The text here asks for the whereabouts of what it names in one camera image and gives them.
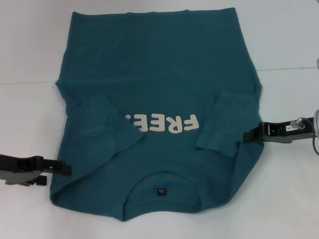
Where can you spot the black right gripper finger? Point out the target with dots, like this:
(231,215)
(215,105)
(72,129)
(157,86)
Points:
(254,135)

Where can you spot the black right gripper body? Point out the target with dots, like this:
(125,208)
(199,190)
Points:
(289,130)

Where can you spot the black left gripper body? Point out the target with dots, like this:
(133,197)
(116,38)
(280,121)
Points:
(20,169)

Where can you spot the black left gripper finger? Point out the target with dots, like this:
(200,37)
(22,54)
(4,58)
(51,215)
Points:
(56,166)
(37,180)

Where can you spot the teal blue FREE t-shirt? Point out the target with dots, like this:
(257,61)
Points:
(159,62)

